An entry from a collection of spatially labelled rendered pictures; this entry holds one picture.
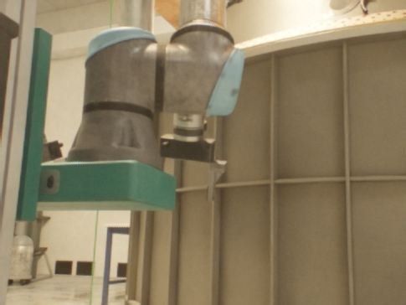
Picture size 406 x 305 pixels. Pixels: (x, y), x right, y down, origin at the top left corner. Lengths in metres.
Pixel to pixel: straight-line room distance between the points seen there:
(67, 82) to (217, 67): 9.03
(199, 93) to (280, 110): 0.59
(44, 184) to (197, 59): 0.31
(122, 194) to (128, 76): 0.20
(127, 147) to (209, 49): 0.21
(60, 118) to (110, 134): 8.89
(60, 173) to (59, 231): 8.44
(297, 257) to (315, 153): 0.27
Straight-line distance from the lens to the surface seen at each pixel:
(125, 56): 0.79
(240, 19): 1.67
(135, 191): 0.69
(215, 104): 0.79
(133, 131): 0.75
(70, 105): 9.56
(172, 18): 2.55
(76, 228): 8.96
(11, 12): 0.77
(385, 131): 1.27
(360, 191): 1.24
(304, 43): 1.33
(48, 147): 1.34
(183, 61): 0.78
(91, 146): 0.74
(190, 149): 1.15
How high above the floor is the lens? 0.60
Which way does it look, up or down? 11 degrees up
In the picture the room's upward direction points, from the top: 2 degrees clockwise
